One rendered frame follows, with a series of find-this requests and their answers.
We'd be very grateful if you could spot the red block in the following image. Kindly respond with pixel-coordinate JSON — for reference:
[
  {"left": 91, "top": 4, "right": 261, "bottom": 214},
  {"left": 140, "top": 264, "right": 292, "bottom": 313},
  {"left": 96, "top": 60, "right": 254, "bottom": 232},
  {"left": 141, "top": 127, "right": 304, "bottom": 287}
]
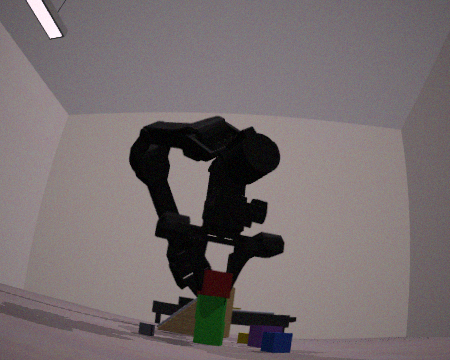
[{"left": 197, "top": 270, "right": 233, "bottom": 298}]

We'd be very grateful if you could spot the purple block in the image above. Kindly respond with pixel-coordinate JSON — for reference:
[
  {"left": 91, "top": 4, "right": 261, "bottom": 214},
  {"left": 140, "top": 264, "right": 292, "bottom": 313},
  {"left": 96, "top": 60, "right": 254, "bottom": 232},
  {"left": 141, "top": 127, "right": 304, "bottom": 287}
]
[{"left": 247, "top": 325, "right": 283, "bottom": 348}]

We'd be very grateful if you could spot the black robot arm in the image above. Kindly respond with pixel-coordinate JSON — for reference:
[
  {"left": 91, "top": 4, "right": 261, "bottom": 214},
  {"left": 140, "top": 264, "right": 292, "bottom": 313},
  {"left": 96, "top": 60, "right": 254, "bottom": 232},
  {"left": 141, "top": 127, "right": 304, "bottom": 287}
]
[{"left": 129, "top": 116, "right": 280, "bottom": 297}]

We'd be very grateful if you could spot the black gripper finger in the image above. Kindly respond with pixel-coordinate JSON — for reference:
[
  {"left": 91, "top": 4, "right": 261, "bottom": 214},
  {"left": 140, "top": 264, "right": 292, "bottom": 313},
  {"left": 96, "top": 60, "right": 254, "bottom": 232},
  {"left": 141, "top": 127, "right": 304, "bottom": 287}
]
[
  {"left": 179, "top": 237, "right": 207, "bottom": 291},
  {"left": 226, "top": 248, "right": 260, "bottom": 287}
]

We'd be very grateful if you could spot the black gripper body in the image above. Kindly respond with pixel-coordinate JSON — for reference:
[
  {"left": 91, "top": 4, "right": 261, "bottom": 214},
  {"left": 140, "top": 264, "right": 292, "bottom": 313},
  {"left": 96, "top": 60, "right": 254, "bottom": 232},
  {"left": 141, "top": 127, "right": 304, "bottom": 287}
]
[{"left": 155, "top": 186, "right": 284, "bottom": 258}]

